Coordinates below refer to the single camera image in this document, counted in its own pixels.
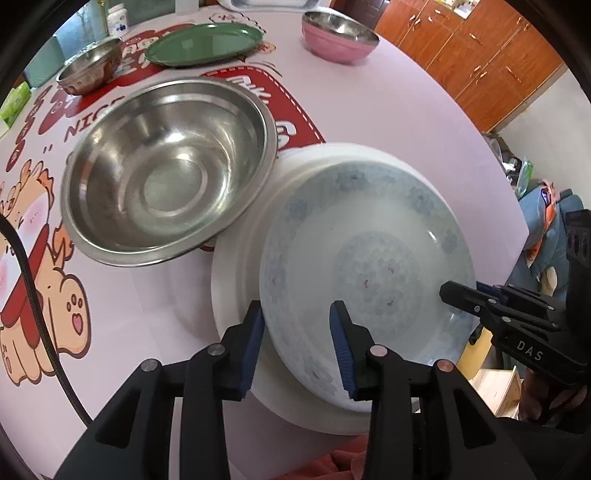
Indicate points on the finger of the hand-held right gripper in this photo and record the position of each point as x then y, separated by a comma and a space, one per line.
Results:
489, 290
461, 297

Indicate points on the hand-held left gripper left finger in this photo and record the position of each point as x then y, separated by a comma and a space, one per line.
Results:
251, 346

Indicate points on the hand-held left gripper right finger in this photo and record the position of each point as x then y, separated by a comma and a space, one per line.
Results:
341, 350

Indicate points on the white plate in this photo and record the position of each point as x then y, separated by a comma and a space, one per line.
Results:
235, 286

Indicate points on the blue floral plate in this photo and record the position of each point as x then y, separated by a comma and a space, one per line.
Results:
369, 230

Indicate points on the pink steel-lined bowl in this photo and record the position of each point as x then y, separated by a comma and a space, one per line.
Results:
341, 46

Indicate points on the person's right hand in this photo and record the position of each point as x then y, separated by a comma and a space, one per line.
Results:
540, 399

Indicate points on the light wooden stool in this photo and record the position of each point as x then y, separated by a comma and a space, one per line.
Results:
489, 383

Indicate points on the blue fabric chair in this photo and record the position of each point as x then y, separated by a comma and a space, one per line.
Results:
540, 221

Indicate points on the coral pink garment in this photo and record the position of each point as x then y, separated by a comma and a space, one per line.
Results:
341, 461

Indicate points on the green plastic bag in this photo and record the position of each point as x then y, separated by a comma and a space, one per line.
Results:
524, 175

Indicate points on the large stainless steel bowl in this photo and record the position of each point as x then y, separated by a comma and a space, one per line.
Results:
175, 175

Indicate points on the wooden floor cabinet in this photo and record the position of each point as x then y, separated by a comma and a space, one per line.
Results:
461, 55

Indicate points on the green plate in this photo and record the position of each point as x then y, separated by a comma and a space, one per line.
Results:
203, 44

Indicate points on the small stainless steel bowl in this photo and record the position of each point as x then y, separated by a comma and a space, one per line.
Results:
87, 69

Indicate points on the green tissue box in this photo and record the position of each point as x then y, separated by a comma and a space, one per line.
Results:
14, 104

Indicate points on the teal canister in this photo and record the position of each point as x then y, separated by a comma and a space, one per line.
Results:
41, 64

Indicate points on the white pill bottle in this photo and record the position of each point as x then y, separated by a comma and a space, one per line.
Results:
117, 16

